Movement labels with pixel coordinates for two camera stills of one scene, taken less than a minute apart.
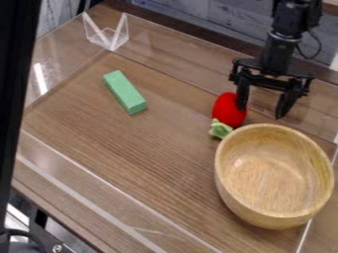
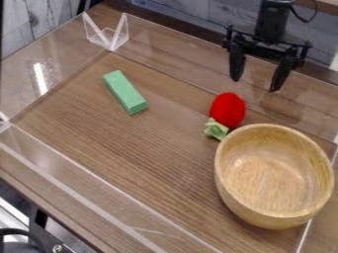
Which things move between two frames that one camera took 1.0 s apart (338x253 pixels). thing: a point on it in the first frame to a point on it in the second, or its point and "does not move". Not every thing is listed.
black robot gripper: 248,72 to 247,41
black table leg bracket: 43,241 does not move
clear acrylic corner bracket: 107,38 does not move
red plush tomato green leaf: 227,114 does not move
